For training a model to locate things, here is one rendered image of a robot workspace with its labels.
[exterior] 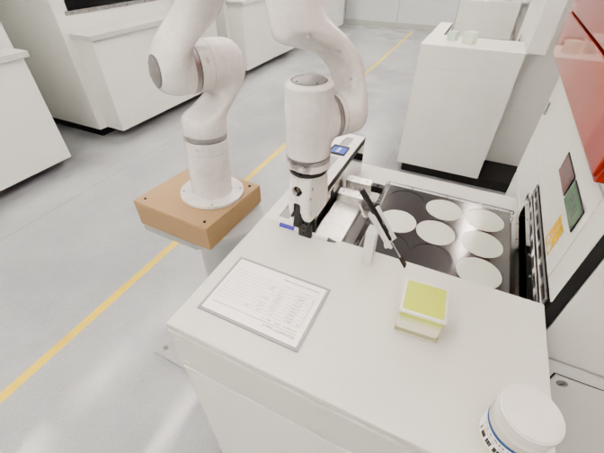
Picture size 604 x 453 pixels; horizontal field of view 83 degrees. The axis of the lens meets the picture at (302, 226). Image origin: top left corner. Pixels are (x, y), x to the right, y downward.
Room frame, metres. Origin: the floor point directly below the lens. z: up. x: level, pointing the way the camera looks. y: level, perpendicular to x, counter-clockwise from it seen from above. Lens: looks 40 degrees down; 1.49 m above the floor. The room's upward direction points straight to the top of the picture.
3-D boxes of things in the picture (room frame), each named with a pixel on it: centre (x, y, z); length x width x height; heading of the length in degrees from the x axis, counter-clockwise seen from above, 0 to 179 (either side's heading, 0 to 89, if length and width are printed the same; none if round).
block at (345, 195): (0.85, -0.15, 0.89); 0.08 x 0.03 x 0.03; 64
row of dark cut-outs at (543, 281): (0.60, -0.56, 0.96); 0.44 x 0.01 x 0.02; 154
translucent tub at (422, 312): (0.36, -0.21, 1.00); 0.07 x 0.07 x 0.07; 68
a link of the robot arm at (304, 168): (0.58, -0.01, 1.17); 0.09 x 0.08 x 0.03; 154
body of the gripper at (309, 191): (0.58, -0.01, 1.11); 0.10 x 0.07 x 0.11; 154
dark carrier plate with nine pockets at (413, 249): (0.68, -0.36, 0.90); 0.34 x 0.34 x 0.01; 64
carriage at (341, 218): (0.78, -0.12, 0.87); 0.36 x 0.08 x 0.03; 154
